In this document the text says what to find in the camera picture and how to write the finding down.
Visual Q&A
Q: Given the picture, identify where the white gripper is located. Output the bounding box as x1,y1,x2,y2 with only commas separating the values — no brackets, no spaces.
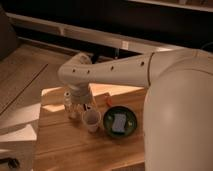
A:
69,84,92,114

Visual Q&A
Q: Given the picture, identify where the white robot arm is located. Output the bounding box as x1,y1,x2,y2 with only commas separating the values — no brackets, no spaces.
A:
58,49,213,171

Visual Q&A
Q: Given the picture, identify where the small clear bottle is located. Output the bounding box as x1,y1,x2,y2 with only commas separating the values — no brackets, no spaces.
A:
63,91,78,119

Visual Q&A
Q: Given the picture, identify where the clear plastic cup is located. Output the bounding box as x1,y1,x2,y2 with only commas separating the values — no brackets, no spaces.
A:
82,109,101,133

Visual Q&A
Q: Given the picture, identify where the blue sponge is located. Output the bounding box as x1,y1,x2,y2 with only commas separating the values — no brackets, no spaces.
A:
112,114,126,133

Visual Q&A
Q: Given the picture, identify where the dark green bowl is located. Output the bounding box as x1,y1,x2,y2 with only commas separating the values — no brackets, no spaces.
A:
103,106,137,138

